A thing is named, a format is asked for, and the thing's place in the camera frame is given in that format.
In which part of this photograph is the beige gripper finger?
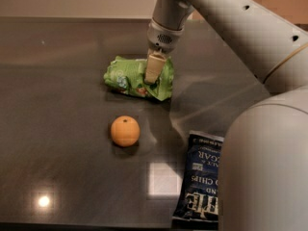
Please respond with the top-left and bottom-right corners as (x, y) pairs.
(144, 51), (167, 85)

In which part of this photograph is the green rice chip bag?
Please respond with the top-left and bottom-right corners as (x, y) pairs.
(103, 56), (174, 101)

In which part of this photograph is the blue kettle chips bag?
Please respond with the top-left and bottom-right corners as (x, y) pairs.
(173, 131), (224, 223)

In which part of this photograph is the orange fruit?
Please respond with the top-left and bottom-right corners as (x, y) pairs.
(111, 115), (141, 147)

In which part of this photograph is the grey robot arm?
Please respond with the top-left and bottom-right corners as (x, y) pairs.
(148, 0), (308, 231)

